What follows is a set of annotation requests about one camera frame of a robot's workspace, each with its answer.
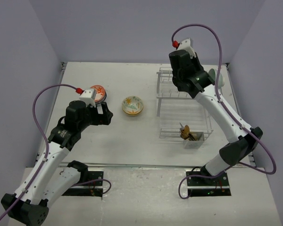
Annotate white bowl orange floral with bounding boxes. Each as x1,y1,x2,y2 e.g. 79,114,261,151
91,85,107,105

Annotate white bowl yellow dots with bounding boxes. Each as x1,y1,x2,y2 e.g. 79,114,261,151
122,109,142,116

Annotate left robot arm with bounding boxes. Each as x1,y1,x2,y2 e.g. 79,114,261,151
1,100,113,226

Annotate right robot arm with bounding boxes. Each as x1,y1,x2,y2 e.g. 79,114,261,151
169,50,263,185

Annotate silver cutlery holder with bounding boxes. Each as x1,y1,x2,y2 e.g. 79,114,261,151
183,132,205,149

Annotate light green grid bowl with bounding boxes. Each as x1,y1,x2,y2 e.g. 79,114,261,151
207,68,225,90

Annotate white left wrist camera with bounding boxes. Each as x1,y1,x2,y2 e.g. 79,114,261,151
75,88,97,107

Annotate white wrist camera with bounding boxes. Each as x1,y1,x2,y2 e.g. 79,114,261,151
172,38,196,58
75,88,97,107

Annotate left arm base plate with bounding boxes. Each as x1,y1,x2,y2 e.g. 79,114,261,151
62,171,104,197

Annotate white wire dish rack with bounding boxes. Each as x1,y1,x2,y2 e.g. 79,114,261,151
156,67,213,143

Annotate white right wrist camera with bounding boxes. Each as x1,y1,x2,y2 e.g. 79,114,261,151
172,38,196,58

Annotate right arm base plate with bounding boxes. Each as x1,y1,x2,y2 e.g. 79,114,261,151
186,168,232,197

